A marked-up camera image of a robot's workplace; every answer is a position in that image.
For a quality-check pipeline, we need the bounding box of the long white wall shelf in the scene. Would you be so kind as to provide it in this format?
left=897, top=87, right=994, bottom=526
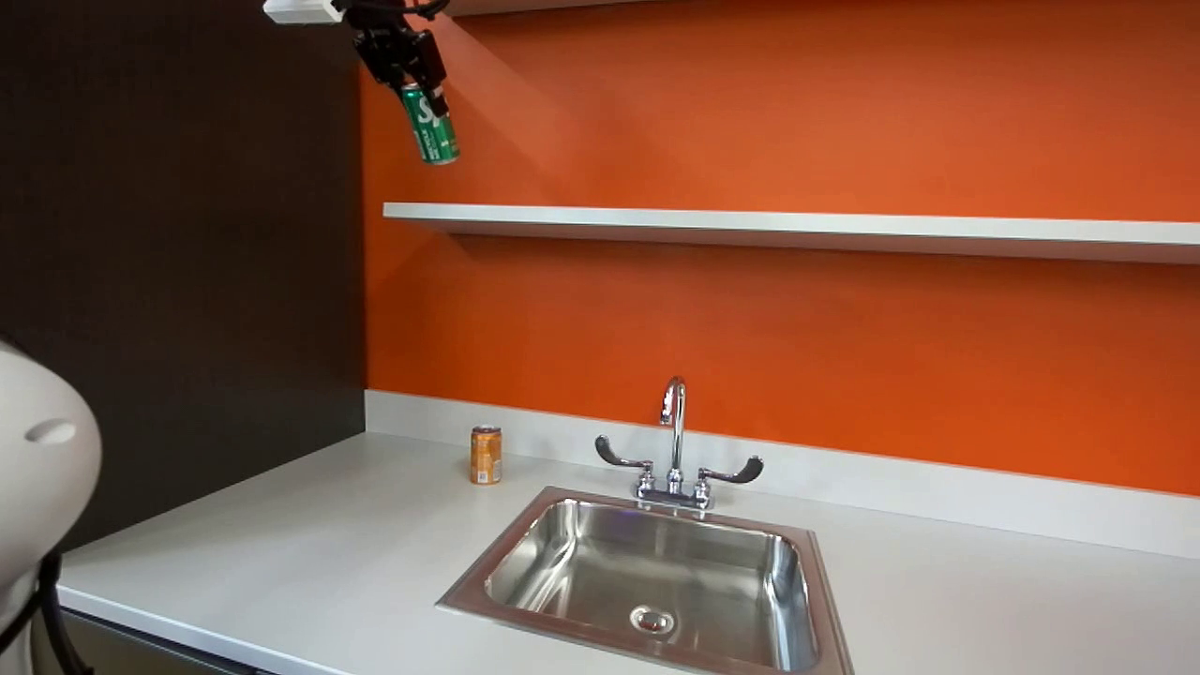
left=378, top=199, right=1200, bottom=272

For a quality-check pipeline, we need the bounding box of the chrome faucet with handles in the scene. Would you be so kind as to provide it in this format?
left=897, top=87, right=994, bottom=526
left=589, top=377, right=768, bottom=526

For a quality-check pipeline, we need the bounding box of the white backsplash strip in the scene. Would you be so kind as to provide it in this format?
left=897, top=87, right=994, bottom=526
left=360, top=386, right=1200, bottom=562

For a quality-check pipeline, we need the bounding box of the dark wood cabinet panel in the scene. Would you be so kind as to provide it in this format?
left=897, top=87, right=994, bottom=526
left=0, top=0, right=373, bottom=549

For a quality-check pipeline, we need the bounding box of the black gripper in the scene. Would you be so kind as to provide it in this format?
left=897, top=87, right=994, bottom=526
left=340, top=0, right=458, bottom=128

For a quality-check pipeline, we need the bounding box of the orange soda can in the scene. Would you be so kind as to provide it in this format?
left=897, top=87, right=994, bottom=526
left=469, top=424, right=510, bottom=493

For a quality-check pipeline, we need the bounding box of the stainless steel sink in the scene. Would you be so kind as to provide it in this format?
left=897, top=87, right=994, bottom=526
left=437, top=484, right=860, bottom=675

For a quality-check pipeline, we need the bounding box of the green soda can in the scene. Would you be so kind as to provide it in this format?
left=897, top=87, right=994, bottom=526
left=399, top=81, right=465, bottom=172

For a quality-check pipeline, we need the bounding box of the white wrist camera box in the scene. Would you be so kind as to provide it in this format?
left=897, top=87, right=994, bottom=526
left=259, top=0, right=352, bottom=31

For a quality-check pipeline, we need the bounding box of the black base cable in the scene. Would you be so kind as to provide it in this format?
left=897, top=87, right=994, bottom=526
left=0, top=557, right=97, bottom=675

